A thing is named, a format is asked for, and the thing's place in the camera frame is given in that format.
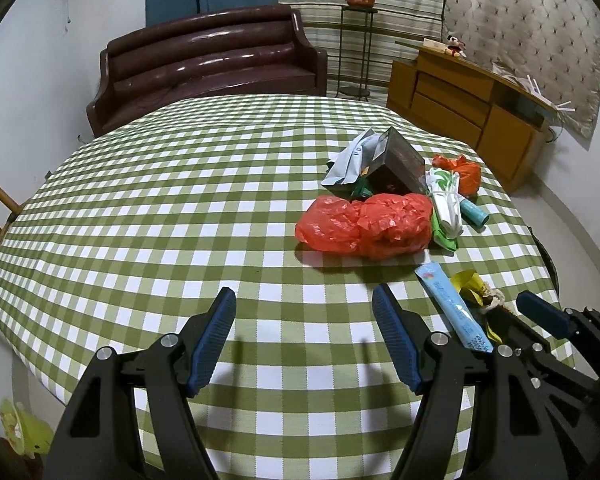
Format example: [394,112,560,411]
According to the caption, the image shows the wooden cabinet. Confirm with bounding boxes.
[387,40,561,193]

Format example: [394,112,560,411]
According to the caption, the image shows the white papers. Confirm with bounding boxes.
[492,60,576,116]

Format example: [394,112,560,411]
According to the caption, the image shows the yellow green plastic stool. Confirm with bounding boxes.
[0,397,56,459]

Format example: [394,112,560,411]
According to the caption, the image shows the striped curtain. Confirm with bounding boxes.
[278,0,448,101]

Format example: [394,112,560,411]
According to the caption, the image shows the metal plant stand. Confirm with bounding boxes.
[336,6,379,99]

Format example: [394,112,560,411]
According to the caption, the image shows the white green plastic bag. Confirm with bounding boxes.
[425,169,465,252]

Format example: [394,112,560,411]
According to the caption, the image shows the patterned beige cloth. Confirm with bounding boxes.
[442,0,600,141]

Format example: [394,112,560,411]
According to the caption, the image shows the black cardboard box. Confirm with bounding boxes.
[367,126,427,196]

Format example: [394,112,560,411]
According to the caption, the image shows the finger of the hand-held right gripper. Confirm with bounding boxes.
[485,311,552,362]
[516,290,577,339]

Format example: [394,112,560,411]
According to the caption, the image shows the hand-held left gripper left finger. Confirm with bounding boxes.
[45,287,238,480]

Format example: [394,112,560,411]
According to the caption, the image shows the small orange plastic bag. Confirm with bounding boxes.
[432,154,482,197]

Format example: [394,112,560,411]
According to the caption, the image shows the light blue toothpaste tube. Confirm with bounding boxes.
[414,263,495,353]

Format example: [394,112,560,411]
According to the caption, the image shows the green checkered tablecloth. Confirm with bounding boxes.
[0,94,576,480]

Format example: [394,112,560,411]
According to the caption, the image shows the brown leather sofa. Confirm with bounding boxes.
[86,5,328,137]

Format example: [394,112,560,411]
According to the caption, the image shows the teal tube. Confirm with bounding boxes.
[460,195,490,226]

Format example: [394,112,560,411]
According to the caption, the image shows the yellow wrapper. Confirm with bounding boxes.
[452,270,507,346]

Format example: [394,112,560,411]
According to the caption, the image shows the red plastic bag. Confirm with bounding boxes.
[295,192,435,260]

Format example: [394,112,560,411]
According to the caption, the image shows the grey white mailer bag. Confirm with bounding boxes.
[321,128,381,193]

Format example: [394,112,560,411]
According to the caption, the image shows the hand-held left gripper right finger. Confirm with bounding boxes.
[371,284,569,480]

